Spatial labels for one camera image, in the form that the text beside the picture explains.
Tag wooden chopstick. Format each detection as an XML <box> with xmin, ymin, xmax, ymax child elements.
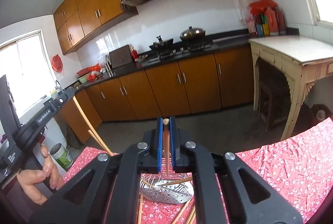
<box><xmin>185</xmin><ymin>205</ymin><xmax>196</xmax><ymax>224</ymax></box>
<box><xmin>72</xmin><ymin>95</ymin><xmax>114</xmax><ymax>156</ymax></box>
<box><xmin>160</xmin><ymin>177</ymin><xmax>193</xmax><ymax>186</ymax></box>
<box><xmin>171</xmin><ymin>200</ymin><xmax>191</xmax><ymax>224</ymax></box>
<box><xmin>163</xmin><ymin>119</ymin><xmax>170</xmax><ymax>176</ymax></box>
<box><xmin>137</xmin><ymin>194</ymin><xmax>143</xmax><ymax>224</ymax></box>
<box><xmin>88</xmin><ymin>129</ymin><xmax>114</xmax><ymax>156</ymax></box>

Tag person's left hand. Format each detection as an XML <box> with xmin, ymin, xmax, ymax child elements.
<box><xmin>16</xmin><ymin>145</ymin><xmax>64</xmax><ymax>205</ymax></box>

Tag red sauce bottle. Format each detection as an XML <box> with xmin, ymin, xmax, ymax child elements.
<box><xmin>131</xmin><ymin>47</ymin><xmax>138</xmax><ymax>59</ymax></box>

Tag black wok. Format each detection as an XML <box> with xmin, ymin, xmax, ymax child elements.
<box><xmin>149</xmin><ymin>36</ymin><xmax>174</xmax><ymax>53</ymax></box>

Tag red oil bottle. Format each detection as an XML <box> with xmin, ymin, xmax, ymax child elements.
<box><xmin>265</xmin><ymin>7</ymin><xmax>279</xmax><ymax>36</ymax></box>

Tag white paint bucket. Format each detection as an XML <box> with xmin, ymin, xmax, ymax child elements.
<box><xmin>50</xmin><ymin>143</ymin><xmax>73</xmax><ymax>170</ymax></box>

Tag dark cutting board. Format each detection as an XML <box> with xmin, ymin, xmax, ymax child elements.
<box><xmin>109</xmin><ymin>45</ymin><xmax>134</xmax><ymax>68</ymax></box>

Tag yellow detergent bottle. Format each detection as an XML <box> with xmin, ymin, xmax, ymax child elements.
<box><xmin>51</xmin><ymin>89</ymin><xmax>58</xmax><ymax>98</ymax></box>

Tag red bag on side table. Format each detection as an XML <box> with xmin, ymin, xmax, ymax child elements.
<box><xmin>249</xmin><ymin>0</ymin><xmax>278</xmax><ymax>16</ymax></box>

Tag wire utensil holder basket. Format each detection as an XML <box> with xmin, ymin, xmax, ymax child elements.
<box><xmin>139</xmin><ymin>173</ymin><xmax>194</xmax><ymax>204</ymax></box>

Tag lower wooden kitchen cabinets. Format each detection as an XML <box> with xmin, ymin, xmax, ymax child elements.
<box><xmin>58</xmin><ymin>44</ymin><xmax>254</xmax><ymax>143</ymax></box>

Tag red plastic bag on wall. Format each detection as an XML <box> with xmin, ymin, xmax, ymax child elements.
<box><xmin>51</xmin><ymin>54</ymin><xmax>63</xmax><ymax>73</ymax></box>

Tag dark oil bottle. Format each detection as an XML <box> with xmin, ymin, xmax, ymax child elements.
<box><xmin>274</xmin><ymin>8</ymin><xmax>286</xmax><ymax>35</ymax></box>

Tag left window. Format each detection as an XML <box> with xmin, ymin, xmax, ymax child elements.
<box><xmin>1</xmin><ymin>31</ymin><xmax>55</xmax><ymax>117</ymax></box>

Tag cream wooden side table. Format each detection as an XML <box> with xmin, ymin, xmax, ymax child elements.
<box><xmin>249</xmin><ymin>36</ymin><xmax>333</xmax><ymax>141</ymax></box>

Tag lidded dark wok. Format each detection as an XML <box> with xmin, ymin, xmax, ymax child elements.
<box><xmin>179</xmin><ymin>26</ymin><xmax>206</xmax><ymax>44</ymax></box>

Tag red floral tablecloth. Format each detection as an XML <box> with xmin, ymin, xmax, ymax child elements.
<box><xmin>64</xmin><ymin>118</ymin><xmax>332</xmax><ymax>223</ymax></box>

